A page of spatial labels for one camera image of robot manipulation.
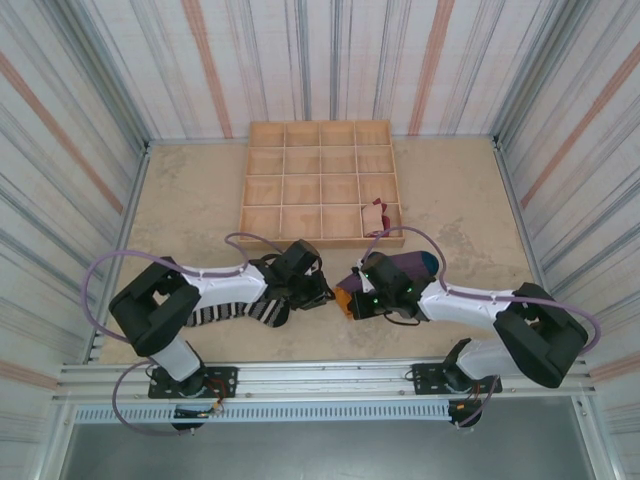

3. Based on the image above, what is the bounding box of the purple sock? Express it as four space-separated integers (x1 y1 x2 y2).
333 249 441 310

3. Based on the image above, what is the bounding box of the black white striped sock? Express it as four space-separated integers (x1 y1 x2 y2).
182 297 292 330

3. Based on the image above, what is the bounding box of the beige purple-striped sock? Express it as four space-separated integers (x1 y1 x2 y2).
360 198 396 238

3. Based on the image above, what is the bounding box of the wooden compartment tray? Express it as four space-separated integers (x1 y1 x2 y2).
235 119 406 251

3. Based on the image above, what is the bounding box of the aluminium side profile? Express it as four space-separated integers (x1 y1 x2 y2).
491 133 569 357
82 141 154 364

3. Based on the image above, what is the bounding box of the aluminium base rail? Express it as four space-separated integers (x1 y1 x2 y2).
52 355 599 404

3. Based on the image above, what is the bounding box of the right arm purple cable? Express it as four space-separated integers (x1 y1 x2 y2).
363 226 603 429

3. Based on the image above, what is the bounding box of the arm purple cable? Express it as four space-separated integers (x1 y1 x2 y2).
363 226 603 429
81 232 266 437

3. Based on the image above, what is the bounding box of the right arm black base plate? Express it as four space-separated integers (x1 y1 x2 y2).
410 362 503 397

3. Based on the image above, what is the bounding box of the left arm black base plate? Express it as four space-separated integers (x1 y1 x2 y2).
147 365 239 400

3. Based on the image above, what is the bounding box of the slotted grey cable duct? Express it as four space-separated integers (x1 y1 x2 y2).
72 403 451 424

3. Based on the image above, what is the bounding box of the red black wire bundle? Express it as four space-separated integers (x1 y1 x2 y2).
202 377 236 419
463 380 490 404

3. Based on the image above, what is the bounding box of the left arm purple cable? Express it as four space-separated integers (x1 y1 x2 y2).
81 232 266 437

